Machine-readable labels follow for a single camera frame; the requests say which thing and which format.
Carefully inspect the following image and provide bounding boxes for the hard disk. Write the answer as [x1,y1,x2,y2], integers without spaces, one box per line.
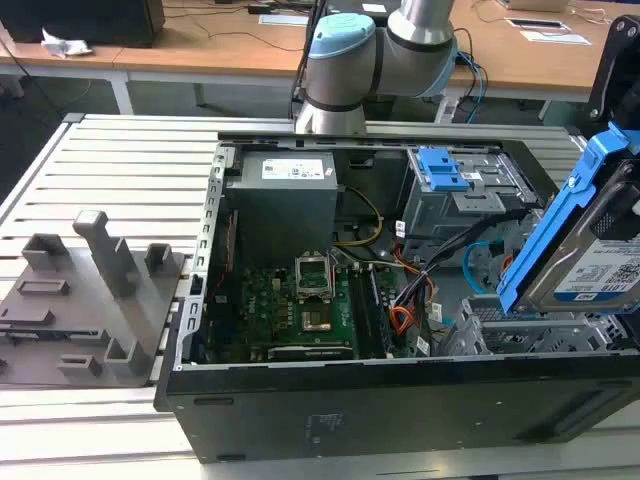
[496,119,640,315]

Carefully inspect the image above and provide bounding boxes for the perforated metal disk bay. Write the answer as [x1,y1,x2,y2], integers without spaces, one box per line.
[433,293,629,357]

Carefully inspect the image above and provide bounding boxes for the black RAM slot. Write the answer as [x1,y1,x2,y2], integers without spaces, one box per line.
[348,268,375,359]
[368,266,395,357]

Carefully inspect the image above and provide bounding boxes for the blue plastic latch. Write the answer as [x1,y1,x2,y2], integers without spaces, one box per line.
[419,146,472,193]

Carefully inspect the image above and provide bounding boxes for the grey metal drive cage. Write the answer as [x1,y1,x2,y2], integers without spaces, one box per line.
[401,144,547,262]

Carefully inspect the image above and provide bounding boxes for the grey power supply unit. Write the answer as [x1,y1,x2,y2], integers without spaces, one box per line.
[224,151,342,257]

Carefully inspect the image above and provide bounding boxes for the metal socket cover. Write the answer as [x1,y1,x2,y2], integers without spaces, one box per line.
[293,253,334,302]

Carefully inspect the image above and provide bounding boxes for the CPU socket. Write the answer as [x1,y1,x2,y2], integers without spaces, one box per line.
[299,307,334,335]

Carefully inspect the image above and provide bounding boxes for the black PC case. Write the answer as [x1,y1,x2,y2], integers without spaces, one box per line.
[153,130,640,464]

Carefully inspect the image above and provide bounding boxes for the black graphics card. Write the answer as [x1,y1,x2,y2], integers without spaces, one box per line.
[266,342,354,362]

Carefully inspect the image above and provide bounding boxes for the green motherboard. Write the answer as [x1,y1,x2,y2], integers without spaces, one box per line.
[207,259,424,362]

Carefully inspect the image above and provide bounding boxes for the black box on desk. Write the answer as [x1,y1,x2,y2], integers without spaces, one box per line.
[0,0,167,49]

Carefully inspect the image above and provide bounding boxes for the crumpled white paper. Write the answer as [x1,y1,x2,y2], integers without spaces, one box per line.
[40,27,94,59]

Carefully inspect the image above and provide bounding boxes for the grey parts rack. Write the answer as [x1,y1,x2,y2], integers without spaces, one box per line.
[0,209,189,389]

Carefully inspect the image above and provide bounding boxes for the blue hanging cables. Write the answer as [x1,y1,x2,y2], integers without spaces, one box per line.
[455,48,490,126]

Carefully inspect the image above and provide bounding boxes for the black sleeved cable bundle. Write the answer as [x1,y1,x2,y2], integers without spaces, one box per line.
[392,209,544,312]

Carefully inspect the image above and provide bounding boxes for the blue disk wire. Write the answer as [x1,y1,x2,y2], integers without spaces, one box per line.
[461,239,502,297]

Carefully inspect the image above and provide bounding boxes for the yellow black power wires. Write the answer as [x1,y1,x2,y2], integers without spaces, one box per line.
[333,186,385,249]

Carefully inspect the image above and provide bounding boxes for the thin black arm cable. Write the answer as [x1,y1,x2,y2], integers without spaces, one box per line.
[291,0,330,121]

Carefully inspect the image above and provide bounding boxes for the orange flat wire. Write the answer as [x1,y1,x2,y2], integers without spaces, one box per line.
[389,305,424,339]

